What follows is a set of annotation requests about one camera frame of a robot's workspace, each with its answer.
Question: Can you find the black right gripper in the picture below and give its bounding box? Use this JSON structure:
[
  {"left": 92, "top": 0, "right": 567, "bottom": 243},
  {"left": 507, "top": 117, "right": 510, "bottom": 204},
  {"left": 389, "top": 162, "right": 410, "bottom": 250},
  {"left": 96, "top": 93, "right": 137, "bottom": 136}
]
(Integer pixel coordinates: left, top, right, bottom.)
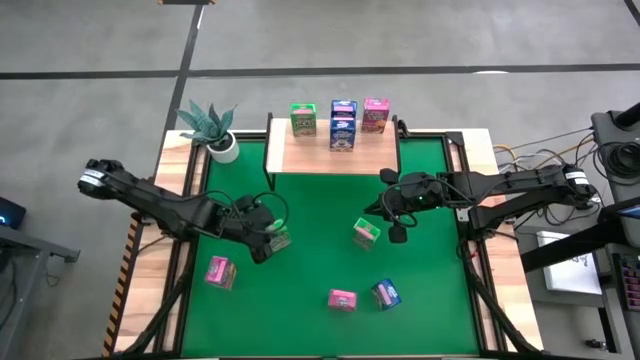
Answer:
[{"left": 363, "top": 167, "right": 447, "bottom": 246}]

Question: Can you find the wooden shelf with black frame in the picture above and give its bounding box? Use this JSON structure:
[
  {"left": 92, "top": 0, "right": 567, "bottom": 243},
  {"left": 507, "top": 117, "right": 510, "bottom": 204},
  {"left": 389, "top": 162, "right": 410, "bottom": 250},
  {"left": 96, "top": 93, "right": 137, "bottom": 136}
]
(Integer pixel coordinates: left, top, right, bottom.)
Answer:
[{"left": 263, "top": 112, "right": 402, "bottom": 192}]

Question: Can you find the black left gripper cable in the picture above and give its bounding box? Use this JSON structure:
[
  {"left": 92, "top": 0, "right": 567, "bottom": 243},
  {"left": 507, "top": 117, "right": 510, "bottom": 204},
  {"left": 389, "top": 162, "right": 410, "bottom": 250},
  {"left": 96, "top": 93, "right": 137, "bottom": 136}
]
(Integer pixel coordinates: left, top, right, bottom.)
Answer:
[{"left": 253, "top": 191, "right": 292, "bottom": 232}]

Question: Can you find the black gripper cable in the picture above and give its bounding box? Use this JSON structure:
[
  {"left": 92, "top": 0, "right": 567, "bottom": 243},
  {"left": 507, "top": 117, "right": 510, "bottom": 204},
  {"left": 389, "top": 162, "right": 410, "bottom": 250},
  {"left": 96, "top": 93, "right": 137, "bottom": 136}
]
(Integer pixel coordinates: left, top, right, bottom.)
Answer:
[
  {"left": 380, "top": 183, "right": 419, "bottom": 229},
  {"left": 253, "top": 191, "right": 292, "bottom": 232}
]

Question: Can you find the tangled cable bundle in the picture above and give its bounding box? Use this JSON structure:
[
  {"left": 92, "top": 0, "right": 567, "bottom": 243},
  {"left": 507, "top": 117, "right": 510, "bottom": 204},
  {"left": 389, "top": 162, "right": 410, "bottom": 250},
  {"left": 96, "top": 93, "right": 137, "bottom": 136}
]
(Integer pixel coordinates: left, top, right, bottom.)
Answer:
[{"left": 492, "top": 127, "right": 601, "bottom": 174}]

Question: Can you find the snake plant in white pot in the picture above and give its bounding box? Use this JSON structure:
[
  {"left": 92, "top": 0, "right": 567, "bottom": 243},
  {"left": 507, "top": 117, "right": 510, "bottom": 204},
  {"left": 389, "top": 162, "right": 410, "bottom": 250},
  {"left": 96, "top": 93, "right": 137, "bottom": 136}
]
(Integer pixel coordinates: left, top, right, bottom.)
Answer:
[{"left": 175, "top": 99, "right": 241, "bottom": 165}]

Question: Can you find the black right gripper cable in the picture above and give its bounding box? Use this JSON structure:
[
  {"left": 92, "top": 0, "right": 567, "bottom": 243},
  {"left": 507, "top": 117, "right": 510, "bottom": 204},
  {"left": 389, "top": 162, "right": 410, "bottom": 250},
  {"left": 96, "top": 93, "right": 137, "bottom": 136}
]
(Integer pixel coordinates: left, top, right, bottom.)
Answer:
[{"left": 380, "top": 183, "right": 419, "bottom": 229}]

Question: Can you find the Apple Jacks cereal box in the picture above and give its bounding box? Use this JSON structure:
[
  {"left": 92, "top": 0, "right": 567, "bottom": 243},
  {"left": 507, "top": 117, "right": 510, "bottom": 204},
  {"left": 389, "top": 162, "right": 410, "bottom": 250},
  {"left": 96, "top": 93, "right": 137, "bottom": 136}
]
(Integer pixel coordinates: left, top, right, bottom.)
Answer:
[
  {"left": 290, "top": 102, "right": 318, "bottom": 138},
  {"left": 268, "top": 219, "right": 293, "bottom": 253},
  {"left": 352, "top": 217, "right": 382, "bottom": 252}
]

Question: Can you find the Raisin Bran cereal box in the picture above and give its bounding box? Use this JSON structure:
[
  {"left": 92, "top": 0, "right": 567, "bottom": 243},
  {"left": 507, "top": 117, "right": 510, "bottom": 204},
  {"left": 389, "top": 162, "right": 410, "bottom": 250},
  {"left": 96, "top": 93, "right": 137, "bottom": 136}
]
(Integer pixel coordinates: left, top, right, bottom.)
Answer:
[
  {"left": 327, "top": 288, "right": 359, "bottom": 313},
  {"left": 360, "top": 97, "right": 391, "bottom": 135},
  {"left": 204, "top": 255, "right": 238, "bottom": 291}
]

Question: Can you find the grey equipment stand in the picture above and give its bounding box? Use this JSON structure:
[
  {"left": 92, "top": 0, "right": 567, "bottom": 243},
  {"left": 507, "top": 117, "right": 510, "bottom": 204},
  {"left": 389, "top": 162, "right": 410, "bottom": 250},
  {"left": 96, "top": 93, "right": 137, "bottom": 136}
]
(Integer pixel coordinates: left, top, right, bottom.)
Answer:
[{"left": 589, "top": 102, "right": 640, "bottom": 201}]

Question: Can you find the white paper sheet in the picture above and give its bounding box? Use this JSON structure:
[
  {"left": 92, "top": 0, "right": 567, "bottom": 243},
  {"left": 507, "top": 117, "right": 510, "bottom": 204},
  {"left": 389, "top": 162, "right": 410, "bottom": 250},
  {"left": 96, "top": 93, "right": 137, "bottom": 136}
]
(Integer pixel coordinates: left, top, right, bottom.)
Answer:
[{"left": 536, "top": 230, "right": 604, "bottom": 296}]

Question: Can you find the dark keypad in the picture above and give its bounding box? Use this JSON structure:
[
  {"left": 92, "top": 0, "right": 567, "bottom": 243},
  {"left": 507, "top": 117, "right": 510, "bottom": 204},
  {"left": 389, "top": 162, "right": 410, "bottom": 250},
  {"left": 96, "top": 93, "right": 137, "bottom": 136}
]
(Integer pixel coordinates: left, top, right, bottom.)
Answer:
[{"left": 612, "top": 252, "right": 640, "bottom": 311}]

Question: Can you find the black coiled cable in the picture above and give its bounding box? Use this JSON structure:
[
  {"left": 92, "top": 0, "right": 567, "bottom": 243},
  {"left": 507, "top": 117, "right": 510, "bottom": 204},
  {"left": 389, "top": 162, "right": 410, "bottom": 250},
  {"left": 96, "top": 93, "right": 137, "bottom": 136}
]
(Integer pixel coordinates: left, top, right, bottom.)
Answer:
[{"left": 597, "top": 141, "right": 640, "bottom": 182}]

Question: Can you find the yellow black hazard tape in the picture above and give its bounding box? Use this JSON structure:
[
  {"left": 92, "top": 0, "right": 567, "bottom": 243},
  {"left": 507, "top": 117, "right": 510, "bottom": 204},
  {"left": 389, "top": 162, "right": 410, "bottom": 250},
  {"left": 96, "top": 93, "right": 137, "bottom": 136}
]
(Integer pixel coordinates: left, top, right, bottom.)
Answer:
[{"left": 102, "top": 212, "right": 142, "bottom": 357}]

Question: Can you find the grey side desk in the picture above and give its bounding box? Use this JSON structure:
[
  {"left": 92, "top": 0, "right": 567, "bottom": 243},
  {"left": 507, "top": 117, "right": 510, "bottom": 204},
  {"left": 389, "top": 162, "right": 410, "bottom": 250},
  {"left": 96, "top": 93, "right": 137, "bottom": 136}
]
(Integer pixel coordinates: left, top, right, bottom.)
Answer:
[{"left": 0, "top": 224, "right": 82, "bottom": 360}]

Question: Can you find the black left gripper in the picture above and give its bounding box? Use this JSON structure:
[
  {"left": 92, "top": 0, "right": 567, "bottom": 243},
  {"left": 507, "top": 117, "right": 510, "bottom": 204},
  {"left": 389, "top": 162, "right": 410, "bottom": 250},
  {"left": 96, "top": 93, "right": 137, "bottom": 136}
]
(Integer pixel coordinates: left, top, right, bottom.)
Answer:
[{"left": 219, "top": 207, "right": 282, "bottom": 265}]

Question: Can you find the black device with blue light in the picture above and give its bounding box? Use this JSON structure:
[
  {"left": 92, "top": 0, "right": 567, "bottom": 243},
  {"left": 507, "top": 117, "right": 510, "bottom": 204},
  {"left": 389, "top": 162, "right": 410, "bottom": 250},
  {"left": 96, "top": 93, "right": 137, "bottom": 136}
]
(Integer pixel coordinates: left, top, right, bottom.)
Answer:
[{"left": 0, "top": 195, "right": 28, "bottom": 231}]

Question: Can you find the green table mat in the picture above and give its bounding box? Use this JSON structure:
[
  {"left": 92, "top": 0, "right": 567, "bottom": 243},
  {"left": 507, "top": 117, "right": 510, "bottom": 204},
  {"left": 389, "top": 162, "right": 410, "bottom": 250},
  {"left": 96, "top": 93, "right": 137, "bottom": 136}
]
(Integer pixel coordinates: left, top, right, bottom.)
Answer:
[{"left": 180, "top": 137, "right": 481, "bottom": 358}]

